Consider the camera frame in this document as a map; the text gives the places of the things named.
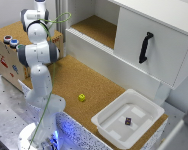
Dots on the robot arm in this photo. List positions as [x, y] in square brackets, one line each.
[40, 83]

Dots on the yellow block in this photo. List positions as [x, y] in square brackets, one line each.
[81, 97]

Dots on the purple block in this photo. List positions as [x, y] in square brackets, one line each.
[128, 121]

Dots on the white cabinet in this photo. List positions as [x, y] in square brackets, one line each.
[104, 56]

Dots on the white plastic box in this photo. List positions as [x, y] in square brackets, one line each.
[127, 118]

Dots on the white sliding door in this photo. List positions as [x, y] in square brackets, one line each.
[154, 46]

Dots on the green button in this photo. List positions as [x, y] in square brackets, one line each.
[18, 46]

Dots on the wooden drawer box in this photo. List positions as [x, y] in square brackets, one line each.
[10, 60]

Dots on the blue button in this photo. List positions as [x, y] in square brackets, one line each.
[14, 42]

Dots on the red button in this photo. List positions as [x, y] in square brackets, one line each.
[7, 38]

